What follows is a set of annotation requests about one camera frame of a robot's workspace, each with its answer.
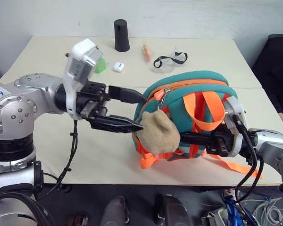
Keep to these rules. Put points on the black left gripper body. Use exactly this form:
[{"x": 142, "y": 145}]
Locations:
[{"x": 92, "y": 99}]

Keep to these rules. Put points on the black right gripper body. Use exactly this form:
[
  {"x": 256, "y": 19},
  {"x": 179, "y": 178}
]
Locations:
[{"x": 222, "y": 141}]

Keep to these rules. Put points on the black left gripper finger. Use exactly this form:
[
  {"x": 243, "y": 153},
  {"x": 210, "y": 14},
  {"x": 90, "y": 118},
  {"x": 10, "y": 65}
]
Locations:
[
  {"x": 115, "y": 123},
  {"x": 125, "y": 94}
]

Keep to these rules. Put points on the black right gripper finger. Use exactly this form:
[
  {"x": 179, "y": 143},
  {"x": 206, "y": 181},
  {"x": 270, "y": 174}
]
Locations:
[{"x": 195, "y": 139}]

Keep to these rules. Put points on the orange and teal backpack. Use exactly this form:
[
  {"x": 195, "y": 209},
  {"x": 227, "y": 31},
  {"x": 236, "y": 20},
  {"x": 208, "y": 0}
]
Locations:
[{"x": 191, "y": 82}]

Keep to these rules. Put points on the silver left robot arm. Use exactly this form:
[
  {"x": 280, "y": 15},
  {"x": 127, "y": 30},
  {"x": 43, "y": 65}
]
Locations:
[{"x": 11, "y": 110}]

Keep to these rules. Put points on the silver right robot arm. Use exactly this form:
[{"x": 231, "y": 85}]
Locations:
[{"x": 273, "y": 143}]

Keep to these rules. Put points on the small white earbud box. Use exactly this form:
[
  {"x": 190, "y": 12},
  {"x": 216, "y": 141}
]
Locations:
[{"x": 118, "y": 66}]

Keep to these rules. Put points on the beige plush backpack pendant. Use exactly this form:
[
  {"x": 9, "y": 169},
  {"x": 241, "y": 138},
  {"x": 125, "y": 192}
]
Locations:
[{"x": 155, "y": 134}]

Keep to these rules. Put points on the small green block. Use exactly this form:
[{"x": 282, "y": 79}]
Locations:
[{"x": 101, "y": 66}]

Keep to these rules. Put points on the orange pen in clear wrapper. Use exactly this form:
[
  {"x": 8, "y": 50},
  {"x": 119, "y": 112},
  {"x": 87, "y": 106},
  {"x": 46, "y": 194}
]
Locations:
[{"x": 146, "y": 53}]

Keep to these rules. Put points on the black tapered cup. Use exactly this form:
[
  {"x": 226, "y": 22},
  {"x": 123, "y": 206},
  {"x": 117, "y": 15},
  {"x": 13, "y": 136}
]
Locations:
[{"x": 121, "y": 35}]

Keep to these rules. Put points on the dark rounded shape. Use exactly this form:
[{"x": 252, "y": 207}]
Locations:
[
  {"x": 172, "y": 212},
  {"x": 115, "y": 212}
]

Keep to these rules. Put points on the black chair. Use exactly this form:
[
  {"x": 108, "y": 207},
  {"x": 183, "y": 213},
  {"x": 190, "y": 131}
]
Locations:
[{"x": 278, "y": 70}]

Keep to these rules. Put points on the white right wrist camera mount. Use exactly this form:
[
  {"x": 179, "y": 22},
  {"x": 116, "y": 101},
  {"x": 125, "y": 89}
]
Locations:
[{"x": 235, "y": 108}]

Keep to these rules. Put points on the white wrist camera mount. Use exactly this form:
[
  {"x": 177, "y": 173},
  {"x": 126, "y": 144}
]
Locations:
[
  {"x": 81, "y": 50},
  {"x": 235, "y": 108}
]

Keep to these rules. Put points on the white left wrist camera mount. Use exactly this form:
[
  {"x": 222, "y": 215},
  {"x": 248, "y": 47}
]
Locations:
[{"x": 81, "y": 50}]

